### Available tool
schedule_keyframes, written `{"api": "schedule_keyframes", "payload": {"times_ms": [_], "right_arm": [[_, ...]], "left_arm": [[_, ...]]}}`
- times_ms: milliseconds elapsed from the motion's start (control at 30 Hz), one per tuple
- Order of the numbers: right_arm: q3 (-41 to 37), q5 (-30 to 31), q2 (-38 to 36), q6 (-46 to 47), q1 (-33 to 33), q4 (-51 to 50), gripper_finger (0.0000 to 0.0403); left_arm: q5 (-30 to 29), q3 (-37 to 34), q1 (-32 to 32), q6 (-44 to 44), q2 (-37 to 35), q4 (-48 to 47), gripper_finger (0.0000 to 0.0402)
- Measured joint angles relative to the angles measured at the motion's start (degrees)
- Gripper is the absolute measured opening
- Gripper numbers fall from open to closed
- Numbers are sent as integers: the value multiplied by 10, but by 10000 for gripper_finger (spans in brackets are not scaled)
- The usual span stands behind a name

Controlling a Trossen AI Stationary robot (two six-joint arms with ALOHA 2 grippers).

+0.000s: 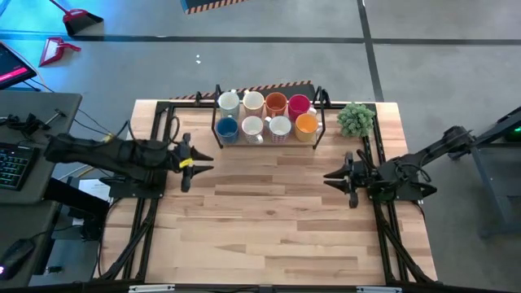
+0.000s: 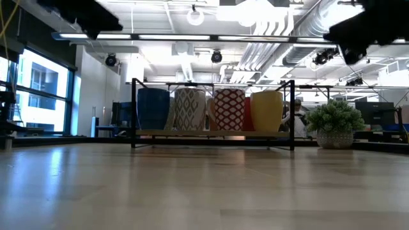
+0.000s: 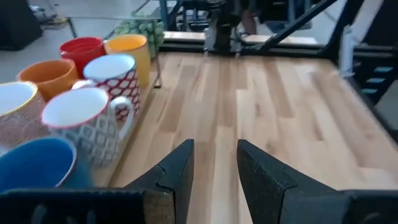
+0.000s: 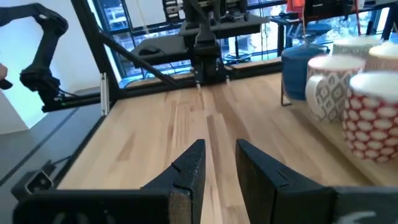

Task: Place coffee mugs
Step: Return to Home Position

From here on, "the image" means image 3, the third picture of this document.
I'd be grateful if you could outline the green potted succulent plant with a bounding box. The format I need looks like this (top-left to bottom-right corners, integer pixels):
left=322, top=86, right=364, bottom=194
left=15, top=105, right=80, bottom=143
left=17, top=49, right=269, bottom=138
left=114, top=11, right=165, bottom=59

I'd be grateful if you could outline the red mug white handle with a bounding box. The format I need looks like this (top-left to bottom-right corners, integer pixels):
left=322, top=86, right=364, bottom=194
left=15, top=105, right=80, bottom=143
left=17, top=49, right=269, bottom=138
left=59, top=36, right=108, bottom=80

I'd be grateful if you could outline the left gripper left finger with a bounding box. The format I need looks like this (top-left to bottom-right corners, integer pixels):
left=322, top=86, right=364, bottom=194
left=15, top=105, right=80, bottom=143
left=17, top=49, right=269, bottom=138
left=0, top=138, right=195, bottom=224

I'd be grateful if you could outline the blue mug white handle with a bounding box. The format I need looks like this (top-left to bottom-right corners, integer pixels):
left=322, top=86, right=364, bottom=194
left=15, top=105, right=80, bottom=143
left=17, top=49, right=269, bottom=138
left=0, top=136, right=95, bottom=191

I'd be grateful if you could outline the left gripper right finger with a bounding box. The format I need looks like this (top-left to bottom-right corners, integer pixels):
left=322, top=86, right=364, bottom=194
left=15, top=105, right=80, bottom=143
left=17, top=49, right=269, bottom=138
left=236, top=139, right=398, bottom=224

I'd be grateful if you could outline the yellow mug white handle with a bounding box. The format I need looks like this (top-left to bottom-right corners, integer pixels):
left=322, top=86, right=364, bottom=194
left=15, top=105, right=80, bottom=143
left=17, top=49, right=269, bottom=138
left=104, top=34, right=152, bottom=88

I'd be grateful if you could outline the person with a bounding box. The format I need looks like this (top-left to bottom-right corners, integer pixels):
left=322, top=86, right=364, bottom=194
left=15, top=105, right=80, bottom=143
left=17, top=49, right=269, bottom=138
left=239, top=0, right=280, bottom=35

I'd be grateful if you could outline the black box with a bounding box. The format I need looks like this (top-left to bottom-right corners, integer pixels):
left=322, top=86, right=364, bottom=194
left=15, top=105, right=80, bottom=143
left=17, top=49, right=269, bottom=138
left=0, top=0, right=44, bottom=52

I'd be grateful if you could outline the orange faceted mug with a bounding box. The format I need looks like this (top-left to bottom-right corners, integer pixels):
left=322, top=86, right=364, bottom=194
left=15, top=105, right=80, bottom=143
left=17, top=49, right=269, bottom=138
left=17, top=58, right=80, bottom=103

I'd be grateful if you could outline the red white patterned mug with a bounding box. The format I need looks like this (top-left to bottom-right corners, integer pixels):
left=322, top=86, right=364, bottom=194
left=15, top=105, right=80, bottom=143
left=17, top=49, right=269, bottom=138
left=72, top=53, right=142, bottom=121

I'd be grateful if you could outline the orange leaf patterned mug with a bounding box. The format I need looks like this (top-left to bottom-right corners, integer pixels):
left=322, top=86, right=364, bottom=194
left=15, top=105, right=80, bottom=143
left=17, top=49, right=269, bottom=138
left=0, top=81, right=50, bottom=154

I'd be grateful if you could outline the white mug dark rim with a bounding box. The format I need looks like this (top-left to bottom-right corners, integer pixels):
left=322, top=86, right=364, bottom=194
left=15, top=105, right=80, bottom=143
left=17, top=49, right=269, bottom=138
left=40, top=86, right=136, bottom=168

